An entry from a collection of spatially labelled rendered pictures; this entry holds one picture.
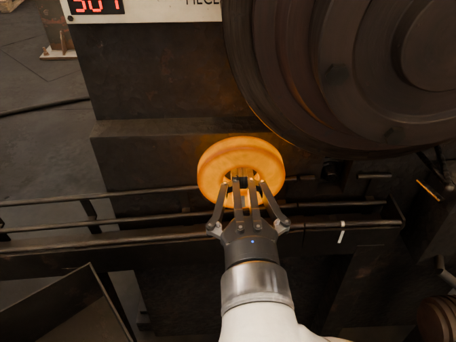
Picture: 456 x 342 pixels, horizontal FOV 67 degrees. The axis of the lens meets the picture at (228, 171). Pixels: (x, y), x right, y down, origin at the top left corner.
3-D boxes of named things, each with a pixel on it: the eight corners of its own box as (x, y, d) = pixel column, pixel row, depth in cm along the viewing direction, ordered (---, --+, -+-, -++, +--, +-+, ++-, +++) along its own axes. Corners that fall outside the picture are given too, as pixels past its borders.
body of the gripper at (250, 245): (222, 288, 49) (219, 234, 55) (281, 286, 49) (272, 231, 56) (221, 260, 44) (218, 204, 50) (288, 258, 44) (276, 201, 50)
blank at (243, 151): (191, 139, 58) (191, 153, 56) (283, 130, 58) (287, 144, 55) (203, 199, 69) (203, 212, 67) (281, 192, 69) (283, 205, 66)
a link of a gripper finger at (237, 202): (245, 245, 52) (236, 245, 52) (238, 190, 60) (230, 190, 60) (246, 229, 49) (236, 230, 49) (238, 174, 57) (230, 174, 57)
